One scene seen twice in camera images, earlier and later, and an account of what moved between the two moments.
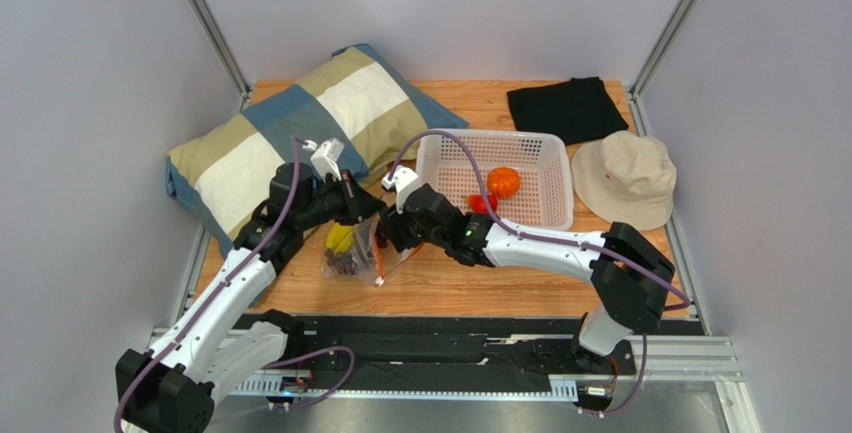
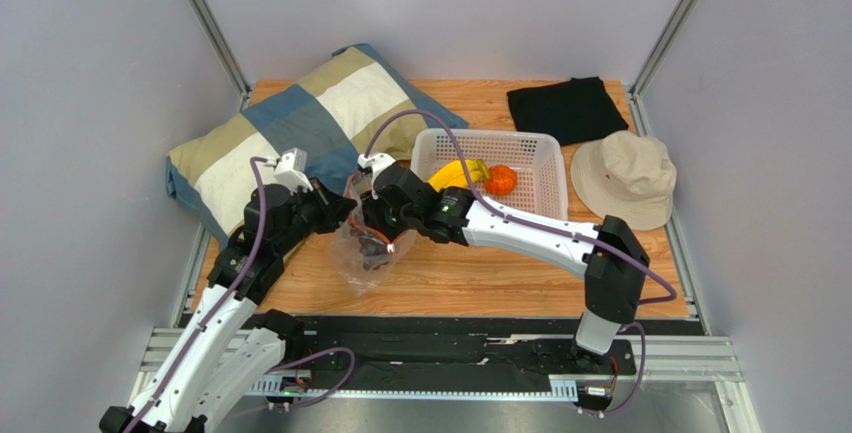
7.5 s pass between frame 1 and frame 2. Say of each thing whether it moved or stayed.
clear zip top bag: moved
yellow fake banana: moved
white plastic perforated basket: stayed
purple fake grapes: moved
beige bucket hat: stayed
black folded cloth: stayed
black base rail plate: stayed
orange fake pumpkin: stayed
